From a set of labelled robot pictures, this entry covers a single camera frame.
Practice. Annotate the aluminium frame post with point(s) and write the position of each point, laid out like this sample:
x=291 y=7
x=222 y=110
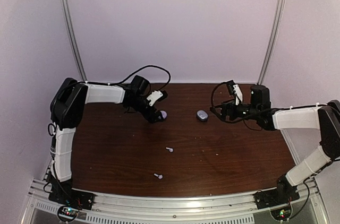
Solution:
x=72 y=39
x=272 y=39

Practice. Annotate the grey-purple earbud charging case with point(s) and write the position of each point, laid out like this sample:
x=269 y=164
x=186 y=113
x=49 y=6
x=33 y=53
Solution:
x=202 y=115

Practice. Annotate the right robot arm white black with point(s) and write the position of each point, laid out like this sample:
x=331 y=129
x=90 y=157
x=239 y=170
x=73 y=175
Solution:
x=321 y=121

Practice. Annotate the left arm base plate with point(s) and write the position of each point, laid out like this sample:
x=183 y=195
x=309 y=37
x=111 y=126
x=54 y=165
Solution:
x=79 y=199

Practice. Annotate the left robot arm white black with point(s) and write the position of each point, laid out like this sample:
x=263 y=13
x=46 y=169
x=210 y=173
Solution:
x=67 y=109

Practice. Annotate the right aluminium frame post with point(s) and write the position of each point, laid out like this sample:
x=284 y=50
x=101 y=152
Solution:
x=272 y=39

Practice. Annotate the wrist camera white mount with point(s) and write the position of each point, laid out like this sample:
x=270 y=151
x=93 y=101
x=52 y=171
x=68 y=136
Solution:
x=235 y=91
x=156 y=96

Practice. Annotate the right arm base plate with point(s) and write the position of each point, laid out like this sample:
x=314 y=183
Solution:
x=271 y=198

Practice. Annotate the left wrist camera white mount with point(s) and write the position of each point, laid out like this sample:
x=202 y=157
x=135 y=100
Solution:
x=156 y=96

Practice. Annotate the round lilac earbud case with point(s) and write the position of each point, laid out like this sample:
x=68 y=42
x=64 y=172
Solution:
x=163 y=114

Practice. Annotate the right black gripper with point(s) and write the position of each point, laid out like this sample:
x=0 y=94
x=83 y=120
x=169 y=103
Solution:
x=226 y=105

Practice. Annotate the left aluminium frame post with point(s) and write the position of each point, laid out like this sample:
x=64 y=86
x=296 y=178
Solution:
x=72 y=39

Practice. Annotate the front aluminium rail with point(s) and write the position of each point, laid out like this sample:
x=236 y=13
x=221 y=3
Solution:
x=233 y=208

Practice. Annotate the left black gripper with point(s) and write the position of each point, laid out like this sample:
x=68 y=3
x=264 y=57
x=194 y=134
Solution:
x=152 y=119

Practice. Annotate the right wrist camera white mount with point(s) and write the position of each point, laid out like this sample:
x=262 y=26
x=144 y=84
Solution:
x=235 y=91

